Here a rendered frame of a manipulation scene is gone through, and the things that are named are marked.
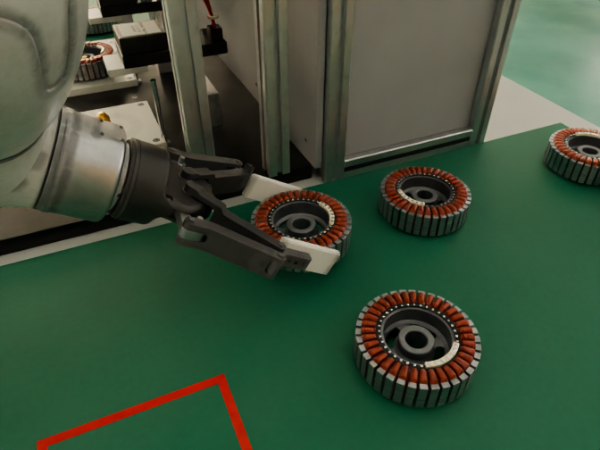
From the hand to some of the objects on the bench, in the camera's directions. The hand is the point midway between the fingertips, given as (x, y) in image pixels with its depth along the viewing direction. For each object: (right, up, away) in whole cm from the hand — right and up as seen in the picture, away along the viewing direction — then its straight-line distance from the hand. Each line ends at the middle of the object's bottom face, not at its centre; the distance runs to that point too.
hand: (300, 224), depth 56 cm
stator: (+16, +2, +9) cm, 18 cm away
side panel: (+16, +10, +20) cm, 27 cm away
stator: (-49, +47, +64) cm, 94 cm away
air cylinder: (-16, +17, +24) cm, 34 cm away
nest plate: (-29, +14, +20) cm, 38 cm away
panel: (-11, +27, +36) cm, 47 cm away
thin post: (-20, +12, +18) cm, 30 cm away
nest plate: (-39, +28, +37) cm, 60 cm away
